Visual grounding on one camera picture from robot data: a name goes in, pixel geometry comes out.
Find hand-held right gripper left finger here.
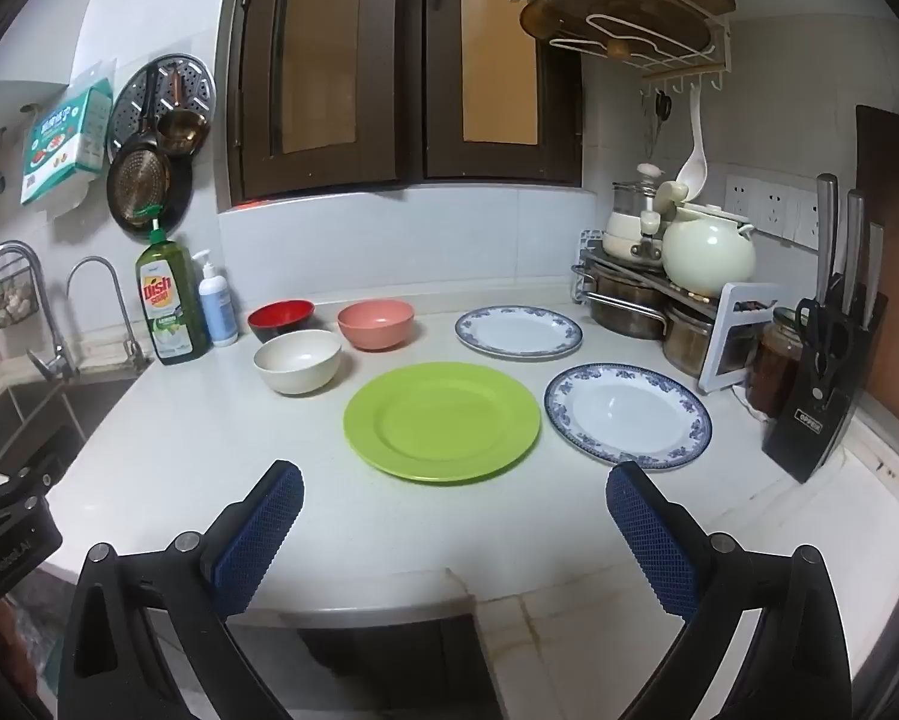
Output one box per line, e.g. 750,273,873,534
58,459,305,720

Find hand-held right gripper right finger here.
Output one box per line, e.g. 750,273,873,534
606,461,856,720

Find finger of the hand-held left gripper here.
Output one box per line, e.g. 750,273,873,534
0,465,55,522

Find blue floral white plate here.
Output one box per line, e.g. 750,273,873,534
544,362,713,472
454,305,584,360

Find red bowl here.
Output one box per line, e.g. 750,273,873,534
247,299,317,344

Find pink bowl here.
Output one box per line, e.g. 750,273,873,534
337,299,415,351

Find steel sink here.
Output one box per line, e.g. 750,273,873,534
0,375,139,473

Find large chrome faucet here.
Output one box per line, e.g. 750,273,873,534
0,240,82,382

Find white bowl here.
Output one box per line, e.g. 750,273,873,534
253,329,343,396

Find small steel pot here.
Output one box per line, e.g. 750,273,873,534
661,300,722,380

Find black knife block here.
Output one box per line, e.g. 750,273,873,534
762,289,889,485

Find glass jar of dark sauce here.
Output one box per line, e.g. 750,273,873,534
745,307,807,419

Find green plate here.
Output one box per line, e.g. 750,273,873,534
343,362,542,484

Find wide steel pot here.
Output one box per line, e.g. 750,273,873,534
586,274,672,341

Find white pump bottle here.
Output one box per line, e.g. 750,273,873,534
192,249,239,348

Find green dish soap bottle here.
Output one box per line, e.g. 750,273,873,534
135,204,212,366

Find black kitchen scissors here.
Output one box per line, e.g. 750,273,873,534
795,298,856,381

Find metal pot rack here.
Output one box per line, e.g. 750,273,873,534
570,229,784,395

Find white ceramic casserole pot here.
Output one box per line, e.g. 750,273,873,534
661,201,758,287

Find cream pot with glass lid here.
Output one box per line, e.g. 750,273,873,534
603,163,689,262

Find brass mesh skimmer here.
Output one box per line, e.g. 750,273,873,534
106,64,175,232

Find teal and white bag box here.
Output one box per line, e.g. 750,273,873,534
20,77,115,207

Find white plastic ladle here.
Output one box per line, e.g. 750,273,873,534
676,86,710,197

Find brass ladle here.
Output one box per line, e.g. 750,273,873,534
155,64,212,157

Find round perforated steamer tray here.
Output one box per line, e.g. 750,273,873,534
109,52,217,166

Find brown wooden window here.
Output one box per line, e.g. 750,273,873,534
220,0,586,207

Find round wooden cutting board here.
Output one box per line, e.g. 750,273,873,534
519,0,715,70

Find white cable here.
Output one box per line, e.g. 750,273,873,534
730,386,773,422

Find wire sponge basket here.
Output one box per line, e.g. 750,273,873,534
0,270,41,332

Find white wall outlet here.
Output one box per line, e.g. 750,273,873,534
790,191,822,245
759,184,793,233
724,175,760,220

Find steel handled knife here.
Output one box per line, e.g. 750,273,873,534
817,174,841,301
867,223,886,316
843,190,868,316

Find white wire wall rack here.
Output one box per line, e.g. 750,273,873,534
547,0,736,100

